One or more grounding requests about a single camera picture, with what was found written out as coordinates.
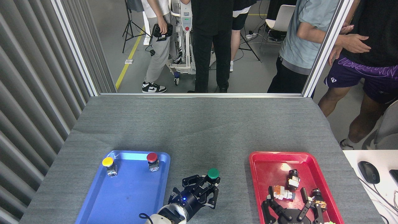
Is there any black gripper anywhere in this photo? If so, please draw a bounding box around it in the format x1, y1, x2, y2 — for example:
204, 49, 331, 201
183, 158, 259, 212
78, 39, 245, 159
177, 175, 221, 216
261, 186, 324, 224

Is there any green push button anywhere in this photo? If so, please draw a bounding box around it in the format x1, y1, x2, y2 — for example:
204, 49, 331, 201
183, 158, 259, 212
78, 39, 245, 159
207, 168, 220, 187

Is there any black handheld controller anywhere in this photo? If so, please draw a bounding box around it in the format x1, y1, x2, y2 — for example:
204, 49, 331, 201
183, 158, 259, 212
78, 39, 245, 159
152, 23, 174, 42

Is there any red push button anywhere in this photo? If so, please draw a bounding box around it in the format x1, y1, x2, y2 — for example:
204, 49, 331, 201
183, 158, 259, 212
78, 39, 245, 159
146, 152, 160, 172

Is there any yellow push button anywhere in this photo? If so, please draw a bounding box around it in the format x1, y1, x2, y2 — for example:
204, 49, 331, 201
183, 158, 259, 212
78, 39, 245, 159
102, 156, 118, 178

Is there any person's hand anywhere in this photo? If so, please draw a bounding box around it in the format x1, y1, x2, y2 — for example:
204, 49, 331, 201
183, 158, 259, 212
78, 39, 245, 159
157, 18, 169, 35
340, 33, 372, 54

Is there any red plastic tray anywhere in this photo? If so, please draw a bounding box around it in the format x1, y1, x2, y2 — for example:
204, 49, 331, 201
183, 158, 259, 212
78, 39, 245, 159
249, 152, 345, 224

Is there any grey felt table cover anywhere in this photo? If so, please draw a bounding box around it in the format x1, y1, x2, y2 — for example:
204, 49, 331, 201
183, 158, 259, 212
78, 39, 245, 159
19, 96, 384, 224

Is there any blue plastic tray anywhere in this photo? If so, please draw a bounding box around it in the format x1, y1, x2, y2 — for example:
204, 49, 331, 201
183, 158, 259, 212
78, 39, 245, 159
75, 150, 171, 224

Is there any black computer mouse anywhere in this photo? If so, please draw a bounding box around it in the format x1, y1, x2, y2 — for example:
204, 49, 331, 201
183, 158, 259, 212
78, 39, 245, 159
357, 161, 380, 184

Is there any white desk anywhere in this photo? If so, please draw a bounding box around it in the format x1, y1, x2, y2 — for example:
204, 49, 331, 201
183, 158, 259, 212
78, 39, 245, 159
342, 150, 398, 224

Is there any grey office chair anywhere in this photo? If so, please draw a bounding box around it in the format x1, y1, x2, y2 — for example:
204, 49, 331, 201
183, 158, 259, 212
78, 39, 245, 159
362, 100, 398, 150

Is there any person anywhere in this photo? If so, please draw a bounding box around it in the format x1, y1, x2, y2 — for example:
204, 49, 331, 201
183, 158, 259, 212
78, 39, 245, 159
180, 0, 234, 93
229, 0, 258, 72
318, 0, 398, 150
267, 0, 372, 94
141, 0, 182, 94

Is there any white stand on wheels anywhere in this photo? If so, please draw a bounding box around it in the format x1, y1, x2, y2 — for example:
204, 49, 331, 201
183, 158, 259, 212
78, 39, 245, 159
166, 0, 199, 86

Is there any black tripod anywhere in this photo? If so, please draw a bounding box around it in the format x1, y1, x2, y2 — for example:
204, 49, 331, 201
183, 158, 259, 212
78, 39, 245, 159
122, 0, 153, 53
238, 31, 261, 62

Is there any grey ribbed side panel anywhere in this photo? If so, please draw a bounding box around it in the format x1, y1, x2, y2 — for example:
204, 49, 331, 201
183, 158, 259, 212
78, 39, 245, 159
61, 0, 118, 93
0, 0, 90, 224

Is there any white plastic chair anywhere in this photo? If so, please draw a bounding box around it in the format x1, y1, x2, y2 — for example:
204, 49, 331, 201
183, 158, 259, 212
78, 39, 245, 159
261, 4, 296, 49

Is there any white and orange switch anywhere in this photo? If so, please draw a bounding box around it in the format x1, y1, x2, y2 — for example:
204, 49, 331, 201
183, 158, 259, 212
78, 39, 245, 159
272, 185, 296, 201

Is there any black switch with brown base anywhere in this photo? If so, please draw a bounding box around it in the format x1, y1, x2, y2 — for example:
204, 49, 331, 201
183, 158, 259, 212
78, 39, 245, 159
311, 188, 327, 212

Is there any black selector switch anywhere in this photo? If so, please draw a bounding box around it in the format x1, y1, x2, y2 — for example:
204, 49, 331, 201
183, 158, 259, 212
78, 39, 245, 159
286, 169, 301, 191

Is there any silver frame rail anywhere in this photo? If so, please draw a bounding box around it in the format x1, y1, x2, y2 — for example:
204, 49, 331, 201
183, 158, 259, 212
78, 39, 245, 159
99, 92, 303, 98

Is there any silver frame post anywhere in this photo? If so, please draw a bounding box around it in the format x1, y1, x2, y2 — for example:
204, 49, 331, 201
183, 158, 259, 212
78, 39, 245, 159
301, 0, 355, 98
51, 0, 99, 97

